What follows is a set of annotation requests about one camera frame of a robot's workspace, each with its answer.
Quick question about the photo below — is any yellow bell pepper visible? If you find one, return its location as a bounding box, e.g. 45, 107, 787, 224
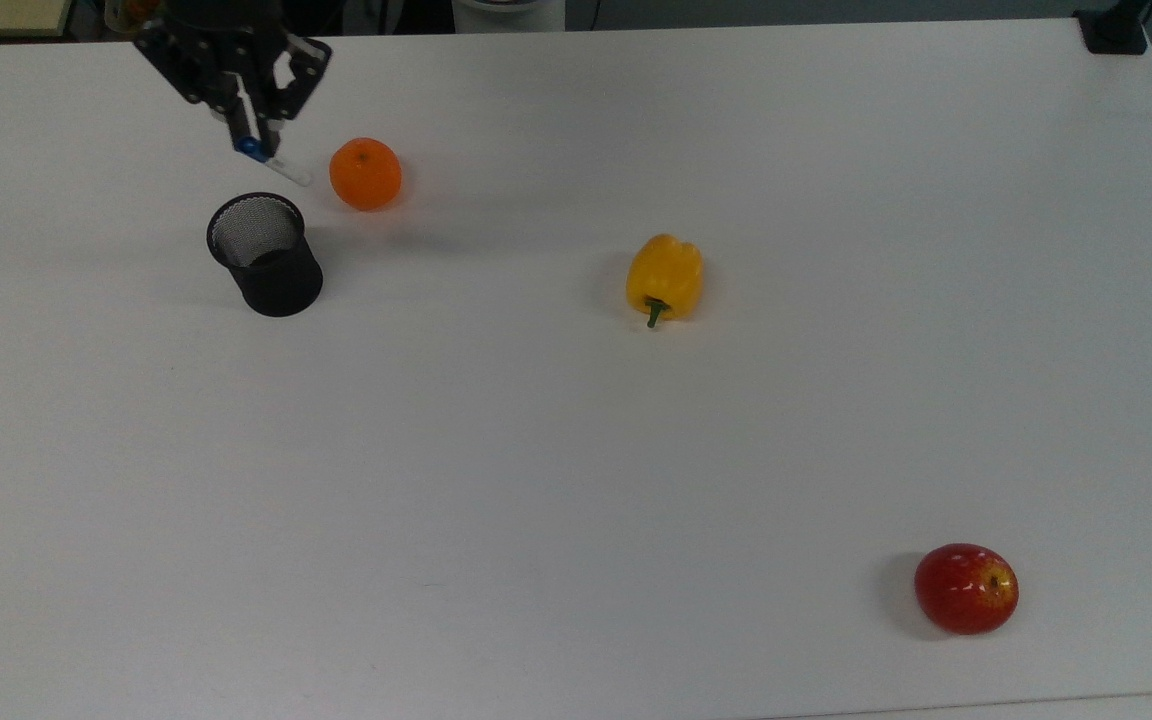
624, 233, 705, 330

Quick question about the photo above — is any black mesh pen cup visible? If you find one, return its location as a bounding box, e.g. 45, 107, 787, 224
206, 192, 325, 319

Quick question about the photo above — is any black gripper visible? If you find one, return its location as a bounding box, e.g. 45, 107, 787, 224
133, 0, 334, 159

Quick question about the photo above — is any black clamp block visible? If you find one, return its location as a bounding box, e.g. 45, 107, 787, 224
1074, 0, 1152, 57

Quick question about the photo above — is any red apple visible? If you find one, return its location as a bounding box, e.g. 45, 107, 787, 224
913, 543, 1021, 637

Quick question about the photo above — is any orange fruit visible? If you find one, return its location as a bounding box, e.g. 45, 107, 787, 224
328, 137, 404, 213

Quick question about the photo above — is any blue capped white marker pen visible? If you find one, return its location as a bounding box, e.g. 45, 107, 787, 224
236, 137, 314, 188

